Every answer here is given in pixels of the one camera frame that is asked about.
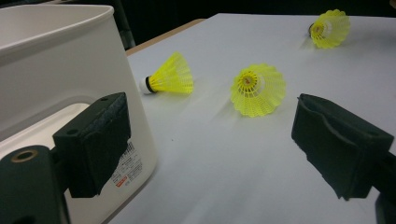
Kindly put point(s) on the yellow shuttlecock white cork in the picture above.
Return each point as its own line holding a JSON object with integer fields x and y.
{"x": 174, "y": 77}

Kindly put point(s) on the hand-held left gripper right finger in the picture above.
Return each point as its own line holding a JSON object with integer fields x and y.
{"x": 339, "y": 146}

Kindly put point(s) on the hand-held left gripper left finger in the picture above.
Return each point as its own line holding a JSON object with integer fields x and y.
{"x": 93, "y": 149}

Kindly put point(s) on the white plastic storage bin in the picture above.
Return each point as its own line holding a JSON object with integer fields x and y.
{"x": 62, "y": 62}

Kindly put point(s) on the wooden table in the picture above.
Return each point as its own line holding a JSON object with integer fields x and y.
{"x": 162, "y": 37}

